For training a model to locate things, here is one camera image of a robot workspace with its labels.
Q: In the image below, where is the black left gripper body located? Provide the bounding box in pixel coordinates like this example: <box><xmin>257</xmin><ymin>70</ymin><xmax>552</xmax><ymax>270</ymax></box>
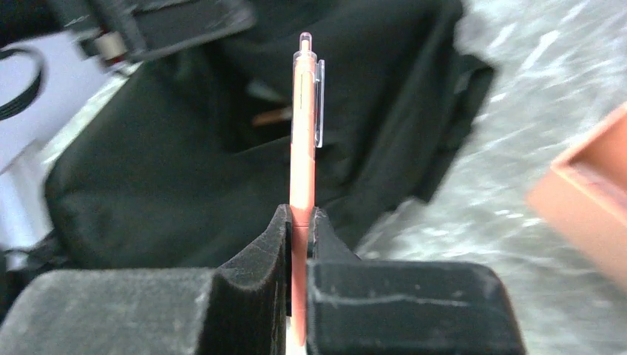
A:
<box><xmin>48</xmin><ymin>0</ymin><xmax>256</xmax><ymax>66</ymax></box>

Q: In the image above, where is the orange plastic desk organizer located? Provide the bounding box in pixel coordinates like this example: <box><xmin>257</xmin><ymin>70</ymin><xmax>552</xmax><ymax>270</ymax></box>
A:
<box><xmin>527</xmin><ymin>104</ymin><xmax>626</xmax><ymax>288</ymax></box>

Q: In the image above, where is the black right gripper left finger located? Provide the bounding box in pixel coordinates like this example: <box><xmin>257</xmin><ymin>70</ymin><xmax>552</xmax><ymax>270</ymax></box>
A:
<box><xmin>1</xmin><ymin>205</ymin><xmax>291</xmax><ymax>354</ymax></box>

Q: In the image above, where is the black student backpack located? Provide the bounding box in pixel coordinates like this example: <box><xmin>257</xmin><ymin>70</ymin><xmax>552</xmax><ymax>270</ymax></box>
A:
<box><xmin>0</xmin><ymin>0</ymin><xmax>497</xmax><ymax>320</ymax></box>

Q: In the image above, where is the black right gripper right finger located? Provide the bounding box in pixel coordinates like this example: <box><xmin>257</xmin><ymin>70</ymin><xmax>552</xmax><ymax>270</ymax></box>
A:
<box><xmin>306</xmin><ymin>208</ymin><xmax>526</xmax><ymax>354</ymax></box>

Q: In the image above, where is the blue white pen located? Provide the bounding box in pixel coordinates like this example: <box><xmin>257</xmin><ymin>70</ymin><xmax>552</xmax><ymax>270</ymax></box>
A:
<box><xmin>245</xmin><ymin>80</ymin><xmax>285</xmax><ymax>103</ymax></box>

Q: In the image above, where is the orange marker pen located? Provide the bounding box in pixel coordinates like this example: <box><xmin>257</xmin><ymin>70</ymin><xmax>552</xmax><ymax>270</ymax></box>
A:
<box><xmin>289</xmin><ymin>32</ymin><xmax>325</xmax><ymax>347</ymax></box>

